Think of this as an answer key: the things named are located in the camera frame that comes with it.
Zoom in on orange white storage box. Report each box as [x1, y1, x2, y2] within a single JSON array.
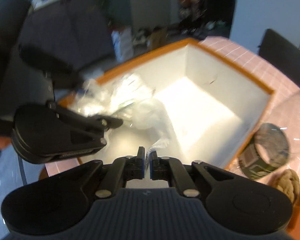
[[58, 37, 276, 170]]

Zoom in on brown knitted soft item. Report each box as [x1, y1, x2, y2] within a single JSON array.
[[272, 169, 300, 205]]

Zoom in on clear water bottle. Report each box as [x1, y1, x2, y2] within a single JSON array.
[[238, 123, 290, 180]]

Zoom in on clear plastic bag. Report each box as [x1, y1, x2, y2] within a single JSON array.
[[69, 74, 173, 153]]

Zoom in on black dining chair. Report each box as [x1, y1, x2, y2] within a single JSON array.
[[258, 29, 300, 88]]

